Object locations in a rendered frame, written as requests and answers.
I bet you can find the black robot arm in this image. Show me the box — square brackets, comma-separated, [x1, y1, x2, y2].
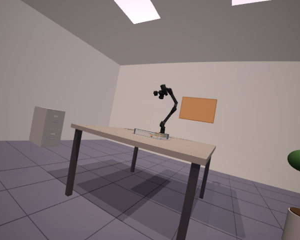
[158, 84, 178, 134]

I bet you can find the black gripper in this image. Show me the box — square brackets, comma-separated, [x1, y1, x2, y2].
[153, 89, 167, 96]

